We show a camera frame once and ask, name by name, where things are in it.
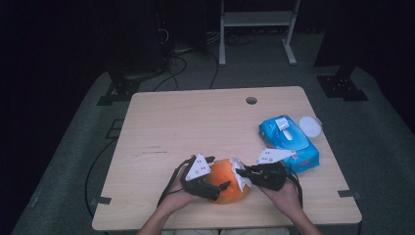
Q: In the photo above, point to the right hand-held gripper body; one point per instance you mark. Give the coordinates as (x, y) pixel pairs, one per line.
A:
(270, 176)

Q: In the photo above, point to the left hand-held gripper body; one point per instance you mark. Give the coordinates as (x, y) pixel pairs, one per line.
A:
(195, 186)

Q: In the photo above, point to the white wet wipe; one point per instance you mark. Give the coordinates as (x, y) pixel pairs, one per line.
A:
(241, 182)

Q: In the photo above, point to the orange plush toy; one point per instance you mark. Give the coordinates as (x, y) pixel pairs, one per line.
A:
(221, 173)

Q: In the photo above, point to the blue wet wipe pack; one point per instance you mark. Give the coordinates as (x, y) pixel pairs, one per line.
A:
(295, 143)

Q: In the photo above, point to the person's left hand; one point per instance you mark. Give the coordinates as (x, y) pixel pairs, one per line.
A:
(177, 197)

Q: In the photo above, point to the person's right hand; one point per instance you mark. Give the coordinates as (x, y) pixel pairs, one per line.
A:
(284, 197)

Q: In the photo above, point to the white oval pack lid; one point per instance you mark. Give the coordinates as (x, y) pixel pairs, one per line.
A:
(310, 126)

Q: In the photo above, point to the grey tape strip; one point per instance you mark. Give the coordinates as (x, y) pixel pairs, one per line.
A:
(347, 193)
(103, 200)

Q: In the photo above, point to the black stand base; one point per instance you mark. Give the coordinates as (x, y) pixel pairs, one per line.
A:
(339, 86)
(122, 88)

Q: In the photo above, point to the black cabinet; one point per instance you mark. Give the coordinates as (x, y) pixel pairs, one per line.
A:
(140, 39)

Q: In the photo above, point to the white metal stand frame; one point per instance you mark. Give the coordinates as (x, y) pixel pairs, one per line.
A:
(257, 18)

